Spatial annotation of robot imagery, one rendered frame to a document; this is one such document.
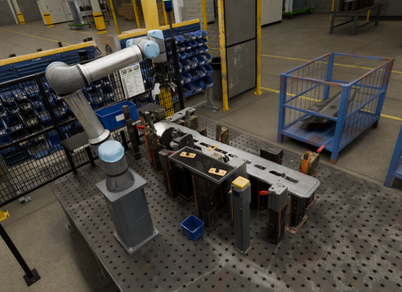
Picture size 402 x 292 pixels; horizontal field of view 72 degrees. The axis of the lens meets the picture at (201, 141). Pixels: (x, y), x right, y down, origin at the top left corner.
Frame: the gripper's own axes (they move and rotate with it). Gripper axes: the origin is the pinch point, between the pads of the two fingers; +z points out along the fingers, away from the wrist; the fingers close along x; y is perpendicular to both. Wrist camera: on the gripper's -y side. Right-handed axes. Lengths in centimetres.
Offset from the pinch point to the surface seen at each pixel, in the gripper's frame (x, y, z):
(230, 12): 271, -168, -10
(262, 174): 20, 54, 44
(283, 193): 9, 73, 40
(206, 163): -7.4, 36.8, 28.0
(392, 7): 1214, -159, 96
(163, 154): -7.6, -1.0, 36.6
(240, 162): 9, 46, 33
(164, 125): 28, -44, 44
